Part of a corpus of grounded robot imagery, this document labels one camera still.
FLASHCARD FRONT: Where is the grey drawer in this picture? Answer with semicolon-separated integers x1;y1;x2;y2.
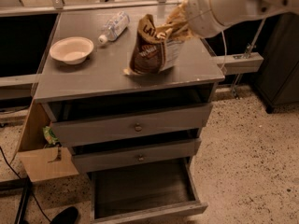
72;138;201;173
51;104;212;147
91;158;207;224

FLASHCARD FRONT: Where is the grey bottom drawer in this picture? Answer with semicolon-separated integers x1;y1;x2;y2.
91;158;207;224

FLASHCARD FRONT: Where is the brown chip bag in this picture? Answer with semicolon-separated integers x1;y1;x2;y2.
124;14;184;76

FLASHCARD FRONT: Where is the grey wooden rail beam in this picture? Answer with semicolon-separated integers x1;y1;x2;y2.
212;52;263;76

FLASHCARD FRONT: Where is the green snack bag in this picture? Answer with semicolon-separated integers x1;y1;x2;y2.
43;126;59;146

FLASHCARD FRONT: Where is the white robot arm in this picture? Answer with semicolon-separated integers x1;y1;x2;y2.
166;0;299;39

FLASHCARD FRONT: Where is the grey top drawer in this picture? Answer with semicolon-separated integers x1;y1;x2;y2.
51;104;212;147

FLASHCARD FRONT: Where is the black floor cable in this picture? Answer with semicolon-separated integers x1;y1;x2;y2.
0;145;52;223

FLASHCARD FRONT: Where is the metal diagonal rod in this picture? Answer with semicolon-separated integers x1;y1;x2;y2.
231;19;265;99

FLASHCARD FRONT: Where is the dark side cabinet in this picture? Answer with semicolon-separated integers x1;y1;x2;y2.
253;13;299;114

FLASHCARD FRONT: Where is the brown cardboard box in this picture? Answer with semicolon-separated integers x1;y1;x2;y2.
17;102;78;182

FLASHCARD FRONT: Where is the white hanging cable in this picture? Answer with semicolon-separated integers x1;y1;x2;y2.
220;31;228;74

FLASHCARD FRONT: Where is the grey middle drawer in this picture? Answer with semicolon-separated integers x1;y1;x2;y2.
72;138;201;173

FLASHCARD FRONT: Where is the clear plastic water bottle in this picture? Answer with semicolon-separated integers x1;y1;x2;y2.
98;11;130;44

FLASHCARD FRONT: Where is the grey drawer cabinet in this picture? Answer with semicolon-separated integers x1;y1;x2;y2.
33;4;226;224

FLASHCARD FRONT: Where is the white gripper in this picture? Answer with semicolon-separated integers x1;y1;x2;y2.
165;0;226;41

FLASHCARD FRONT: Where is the white paper bowl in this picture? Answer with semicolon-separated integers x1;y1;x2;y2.
50;36;94;64

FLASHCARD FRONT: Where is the black shoe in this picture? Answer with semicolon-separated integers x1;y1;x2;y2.
50;206;78;224

